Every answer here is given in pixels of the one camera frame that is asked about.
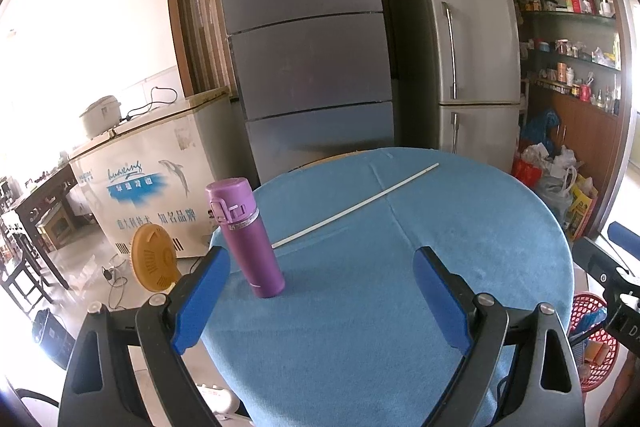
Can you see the dark wooden chair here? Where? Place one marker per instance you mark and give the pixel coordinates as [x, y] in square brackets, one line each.
[20, 257]

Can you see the grey three-door fridge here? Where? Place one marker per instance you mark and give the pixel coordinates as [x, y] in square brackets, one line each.
[300, 57]

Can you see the white plastic bag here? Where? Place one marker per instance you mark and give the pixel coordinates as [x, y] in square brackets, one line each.
[562, 159]

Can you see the white chest freezer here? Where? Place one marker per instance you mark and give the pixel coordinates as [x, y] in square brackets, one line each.
[145, 187]

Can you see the yellow fan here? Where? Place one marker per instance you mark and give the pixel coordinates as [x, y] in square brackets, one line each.
[155, 257]

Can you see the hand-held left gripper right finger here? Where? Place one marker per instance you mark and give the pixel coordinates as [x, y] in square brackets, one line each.
[442, 297]

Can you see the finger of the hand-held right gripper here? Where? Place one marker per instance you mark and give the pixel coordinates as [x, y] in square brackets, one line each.
[597, 262]
[625, 234]

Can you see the silver two-door fridge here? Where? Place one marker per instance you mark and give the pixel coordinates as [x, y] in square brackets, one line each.
[475, 32]

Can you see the red shopping bag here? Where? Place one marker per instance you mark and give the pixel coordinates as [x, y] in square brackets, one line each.
[525, 172]

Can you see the white rice cooker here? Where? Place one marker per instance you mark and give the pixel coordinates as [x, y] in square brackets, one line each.
[102, 117]

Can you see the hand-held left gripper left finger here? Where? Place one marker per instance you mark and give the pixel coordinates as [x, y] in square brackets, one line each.
[200, 297]

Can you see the wooden shelf cabinet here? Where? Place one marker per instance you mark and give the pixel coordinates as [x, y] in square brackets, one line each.
[580, 132]

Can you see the large blue plastic bag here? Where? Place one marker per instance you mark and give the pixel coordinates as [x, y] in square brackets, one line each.
[540, 129]

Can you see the dark wooden table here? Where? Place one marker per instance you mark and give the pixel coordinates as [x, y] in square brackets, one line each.
[45, 192]

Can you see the yellow shopping bag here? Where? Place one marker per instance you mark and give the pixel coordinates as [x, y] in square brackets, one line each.
[582, 207]

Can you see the orange white medicine box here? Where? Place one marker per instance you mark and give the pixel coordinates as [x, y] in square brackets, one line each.
[600, 352]

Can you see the wooden slat partition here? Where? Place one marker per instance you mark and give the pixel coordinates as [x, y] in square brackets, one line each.
[195, 7]

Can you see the person's right forearm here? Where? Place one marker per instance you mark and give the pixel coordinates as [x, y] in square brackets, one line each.
[622, 387]

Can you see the blue tablecloth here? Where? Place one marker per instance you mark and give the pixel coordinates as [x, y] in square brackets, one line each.
[360, 307]

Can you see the purple thermos bottle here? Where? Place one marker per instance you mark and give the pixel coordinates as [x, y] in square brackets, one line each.
[250, 247]

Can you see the white power strip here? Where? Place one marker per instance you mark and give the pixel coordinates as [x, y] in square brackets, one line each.
[220, 399]

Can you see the red plastic basket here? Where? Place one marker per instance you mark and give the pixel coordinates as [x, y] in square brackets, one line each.
[587, 304]

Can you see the thin white rod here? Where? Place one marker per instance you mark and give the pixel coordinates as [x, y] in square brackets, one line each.
[360, 203]

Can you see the black box device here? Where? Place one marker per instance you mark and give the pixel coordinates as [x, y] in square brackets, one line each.
[50, 337]

